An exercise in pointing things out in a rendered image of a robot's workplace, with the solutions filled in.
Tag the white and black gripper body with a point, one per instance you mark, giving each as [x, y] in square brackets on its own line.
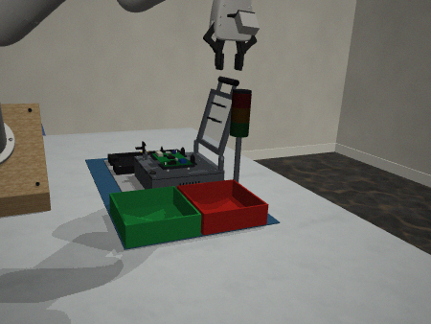
[225, 27]

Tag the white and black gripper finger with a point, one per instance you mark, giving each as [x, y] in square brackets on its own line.
[217, 46]
[242, 48]

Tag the red open bin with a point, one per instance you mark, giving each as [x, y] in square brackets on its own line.
[225, 205]

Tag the green open-top bin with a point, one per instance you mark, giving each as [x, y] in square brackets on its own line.
[153, 216]

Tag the green circuit board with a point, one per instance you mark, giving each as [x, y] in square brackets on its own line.
[171, 158]

